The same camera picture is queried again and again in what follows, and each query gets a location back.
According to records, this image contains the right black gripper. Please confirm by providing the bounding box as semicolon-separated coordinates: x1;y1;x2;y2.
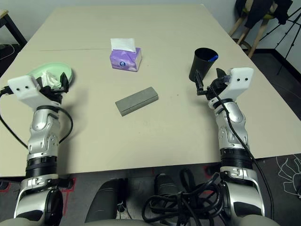
194;67;230;101

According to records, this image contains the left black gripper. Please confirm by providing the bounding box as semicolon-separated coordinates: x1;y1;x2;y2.
41;73;70;104

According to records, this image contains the white tissue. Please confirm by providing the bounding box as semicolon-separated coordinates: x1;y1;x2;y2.
41;70;62;90

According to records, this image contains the light green plate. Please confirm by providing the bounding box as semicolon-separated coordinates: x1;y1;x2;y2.
25;61;73;90

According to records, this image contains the grey glasses case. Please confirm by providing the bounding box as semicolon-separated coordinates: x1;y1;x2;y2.
115;86;159;117

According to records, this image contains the light blue plate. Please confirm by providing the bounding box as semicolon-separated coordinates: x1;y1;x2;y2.
67;67;76;89

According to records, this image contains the black plastic cup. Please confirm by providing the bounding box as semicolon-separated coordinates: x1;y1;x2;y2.
189;47;219;82

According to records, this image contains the purple tissue pack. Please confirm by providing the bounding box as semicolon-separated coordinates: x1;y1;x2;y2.
109;37;143;73

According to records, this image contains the wooden stool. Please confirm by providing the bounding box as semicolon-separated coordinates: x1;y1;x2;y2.
229;4;276;58

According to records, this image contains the beige black-framed side table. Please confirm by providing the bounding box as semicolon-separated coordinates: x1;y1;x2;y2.
0;9;28;48

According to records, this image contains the black jacket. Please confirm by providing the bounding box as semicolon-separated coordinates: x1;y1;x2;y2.
235;0;293;29

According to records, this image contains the black tripod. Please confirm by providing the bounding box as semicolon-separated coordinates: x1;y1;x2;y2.
260;7;301;75

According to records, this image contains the robot right leg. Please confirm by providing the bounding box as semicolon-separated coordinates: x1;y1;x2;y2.
154;173;182;201

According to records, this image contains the robot leg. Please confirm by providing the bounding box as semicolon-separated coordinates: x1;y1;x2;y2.
84;178;129;223
154;173;182;201

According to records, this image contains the robot left leg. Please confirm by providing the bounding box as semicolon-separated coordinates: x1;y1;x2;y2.
84;178;129;223

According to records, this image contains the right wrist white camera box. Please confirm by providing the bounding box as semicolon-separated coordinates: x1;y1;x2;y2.
220;67;254;103

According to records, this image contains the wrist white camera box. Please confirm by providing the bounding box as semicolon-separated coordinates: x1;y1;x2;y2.
220;67;254;103
7;75;61;110

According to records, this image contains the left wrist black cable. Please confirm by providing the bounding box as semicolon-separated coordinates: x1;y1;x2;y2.
0;86;73;150

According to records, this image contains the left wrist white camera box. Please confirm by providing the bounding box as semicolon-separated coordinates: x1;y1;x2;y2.
7;75;61;110

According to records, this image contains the thin white floor cable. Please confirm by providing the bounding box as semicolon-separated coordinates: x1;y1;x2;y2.
0;43;22;60

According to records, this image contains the black cable bundle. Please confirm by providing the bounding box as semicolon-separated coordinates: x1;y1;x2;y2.
142;168;226;223

